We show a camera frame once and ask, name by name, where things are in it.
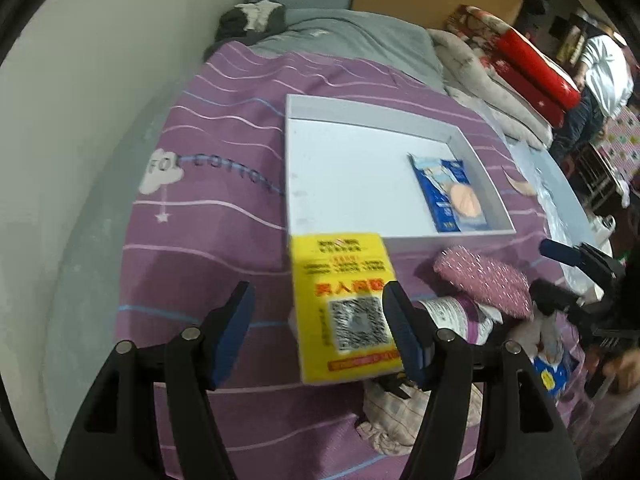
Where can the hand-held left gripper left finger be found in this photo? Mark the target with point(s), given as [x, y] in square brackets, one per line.
[235, 331]

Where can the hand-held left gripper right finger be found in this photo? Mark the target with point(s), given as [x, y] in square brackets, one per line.
[400, 331]

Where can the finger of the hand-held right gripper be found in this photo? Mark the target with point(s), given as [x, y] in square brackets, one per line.
[545, 294]
[552, 249]

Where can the yellow packet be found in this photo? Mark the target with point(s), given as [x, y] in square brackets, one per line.
[345, 305]

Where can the pink sparkly pouch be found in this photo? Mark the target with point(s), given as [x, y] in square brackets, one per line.
[482, 280]

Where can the large blue packet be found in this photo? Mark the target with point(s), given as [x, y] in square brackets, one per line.
[550, 377]

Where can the small blue face mask packet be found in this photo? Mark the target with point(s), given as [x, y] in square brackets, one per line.
[450, 195]

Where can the white tray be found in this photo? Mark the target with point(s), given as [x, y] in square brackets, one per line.
[350, 180]

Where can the person's right hand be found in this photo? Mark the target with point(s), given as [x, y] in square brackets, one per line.
[621, 372]

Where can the white mug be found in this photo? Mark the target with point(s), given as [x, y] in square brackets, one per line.
[602, 223]

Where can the purple white tissue packet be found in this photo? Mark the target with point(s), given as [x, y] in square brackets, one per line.
[455, 315]

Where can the pink plaid cloth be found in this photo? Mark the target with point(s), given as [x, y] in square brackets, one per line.
[390, 420]

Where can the patterned table cloth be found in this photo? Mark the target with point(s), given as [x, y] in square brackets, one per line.
[622, 147]

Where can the purple striped bedsheet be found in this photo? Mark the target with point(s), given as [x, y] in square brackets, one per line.
[210, 170]

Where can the red rolled quilt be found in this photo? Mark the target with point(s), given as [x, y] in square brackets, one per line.
[530, 70]

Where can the beige quilt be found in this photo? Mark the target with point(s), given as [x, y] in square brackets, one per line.
[475, 75]

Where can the dark wooden cabinet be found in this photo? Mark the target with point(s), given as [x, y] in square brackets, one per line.
[570, 35]

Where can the grey quilt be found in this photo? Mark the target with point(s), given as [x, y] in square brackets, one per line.
[360, 40]

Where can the dark grey garment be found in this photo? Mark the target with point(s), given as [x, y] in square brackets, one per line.
[250, 17]

